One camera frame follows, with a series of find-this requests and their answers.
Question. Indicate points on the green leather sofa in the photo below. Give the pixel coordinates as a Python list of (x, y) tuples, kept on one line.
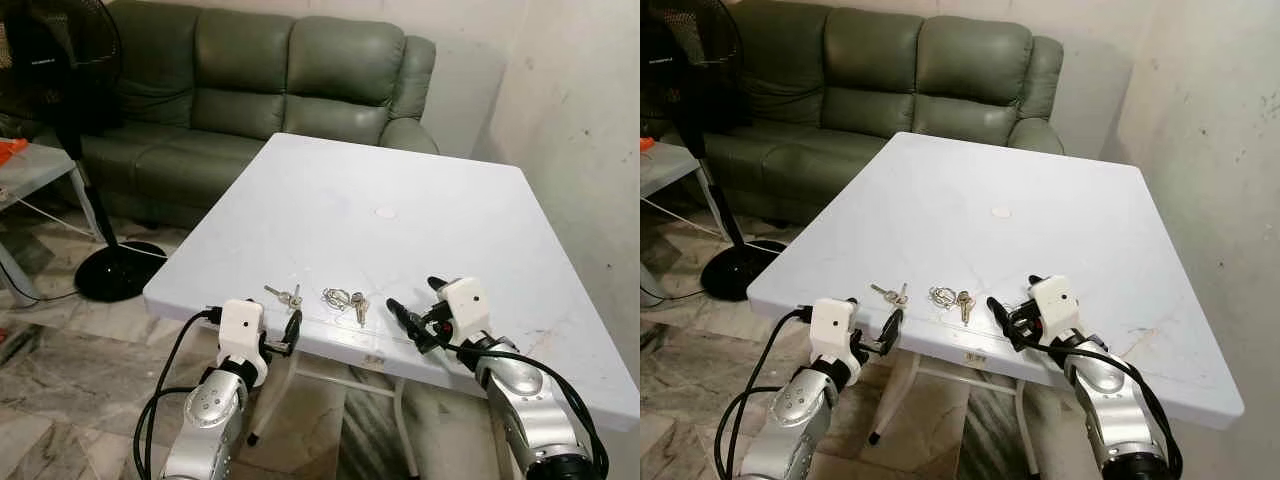
[(250, 70), (880, 70)]

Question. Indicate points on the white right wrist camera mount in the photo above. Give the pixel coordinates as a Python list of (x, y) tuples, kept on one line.
[(1058, 303), (466, 305)]

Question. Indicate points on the white plastic folding table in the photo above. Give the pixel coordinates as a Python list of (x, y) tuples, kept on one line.
[(400, 260), (1000, 260)]

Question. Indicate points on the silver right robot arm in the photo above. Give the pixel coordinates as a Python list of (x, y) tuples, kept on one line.
[(1102, 388), (522, 392)]

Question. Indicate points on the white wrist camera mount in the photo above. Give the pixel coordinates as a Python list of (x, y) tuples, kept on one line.
[(830, 325), (1058, 303), (240, 325), (466, 305)]

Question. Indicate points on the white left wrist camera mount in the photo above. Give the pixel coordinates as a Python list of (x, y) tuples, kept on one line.
[(240, 325), (830, 325)]

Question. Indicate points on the small silver key pair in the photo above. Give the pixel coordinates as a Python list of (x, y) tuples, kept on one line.
[(893, 295), (287, 296)]

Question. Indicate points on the black standing fan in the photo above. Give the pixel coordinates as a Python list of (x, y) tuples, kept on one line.
[(60, 60), (690, 60)]

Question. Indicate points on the grey side table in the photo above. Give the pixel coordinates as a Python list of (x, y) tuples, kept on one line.
[(30, 172), (662, 166)]

